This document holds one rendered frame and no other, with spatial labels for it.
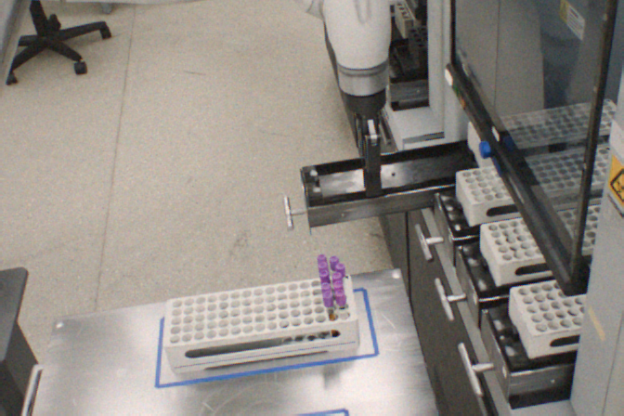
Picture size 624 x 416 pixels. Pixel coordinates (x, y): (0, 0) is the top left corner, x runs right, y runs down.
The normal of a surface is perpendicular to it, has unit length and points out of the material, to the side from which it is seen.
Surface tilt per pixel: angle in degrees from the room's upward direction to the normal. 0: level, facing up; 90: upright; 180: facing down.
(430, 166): 0
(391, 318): 0
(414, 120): 0
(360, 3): 77
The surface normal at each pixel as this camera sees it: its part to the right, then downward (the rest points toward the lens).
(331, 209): 0.13, 0.60
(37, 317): -0.11, -0.78
